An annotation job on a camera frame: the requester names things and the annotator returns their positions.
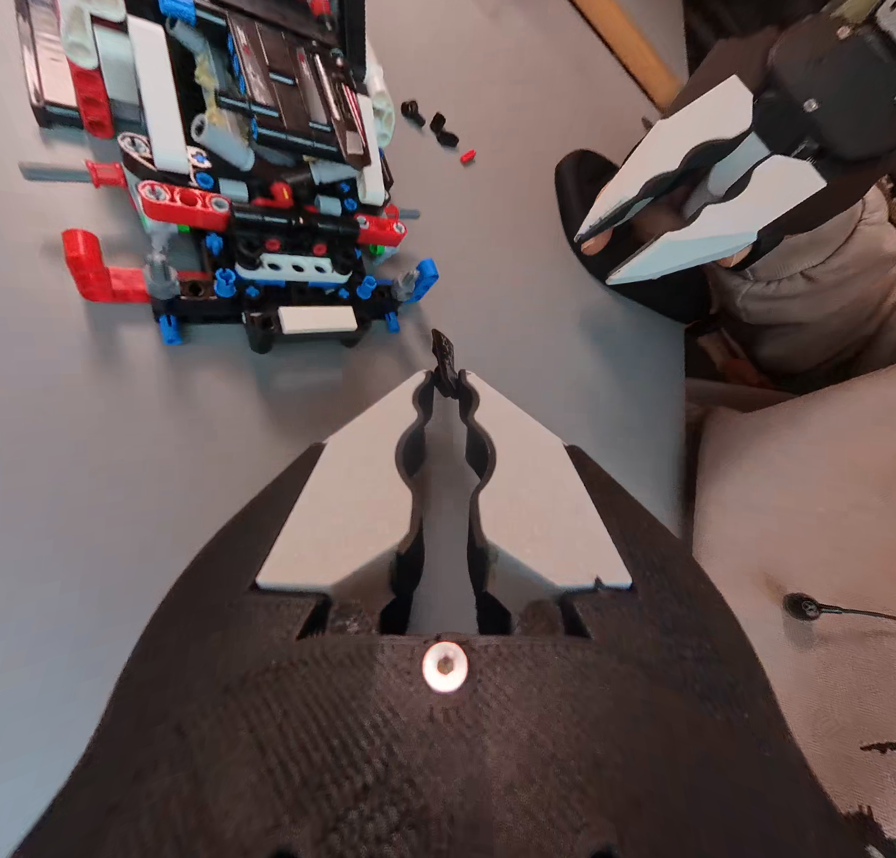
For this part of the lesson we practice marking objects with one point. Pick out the person's right hand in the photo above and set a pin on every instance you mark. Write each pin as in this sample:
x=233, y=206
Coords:
x=596, y=245

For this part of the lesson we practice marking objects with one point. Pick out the toy brick race car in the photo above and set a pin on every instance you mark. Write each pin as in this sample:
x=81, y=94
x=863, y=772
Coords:
x=294, y=95

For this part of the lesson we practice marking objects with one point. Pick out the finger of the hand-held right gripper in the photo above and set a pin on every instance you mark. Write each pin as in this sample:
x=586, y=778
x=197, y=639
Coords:
x=742, y=221
x=686, y=137

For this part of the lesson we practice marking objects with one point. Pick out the person's right forearm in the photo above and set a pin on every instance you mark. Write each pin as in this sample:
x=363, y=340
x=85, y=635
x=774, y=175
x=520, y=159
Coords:
x=805, y=298

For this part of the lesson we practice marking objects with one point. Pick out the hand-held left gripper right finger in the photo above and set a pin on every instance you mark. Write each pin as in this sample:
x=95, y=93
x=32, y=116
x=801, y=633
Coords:
x=553, y=508

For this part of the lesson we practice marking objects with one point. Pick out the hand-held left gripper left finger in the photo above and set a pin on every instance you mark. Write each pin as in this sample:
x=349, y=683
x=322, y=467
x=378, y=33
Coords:
x=336, y=508

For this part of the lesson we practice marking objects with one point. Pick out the person's beige sweatshirt torso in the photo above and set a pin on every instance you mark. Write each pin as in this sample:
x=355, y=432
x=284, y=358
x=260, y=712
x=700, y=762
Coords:
x=805, y=487

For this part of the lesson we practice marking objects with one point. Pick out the black toy brick part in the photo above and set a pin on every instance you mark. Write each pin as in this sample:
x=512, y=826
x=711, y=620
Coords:
x=445, y=361

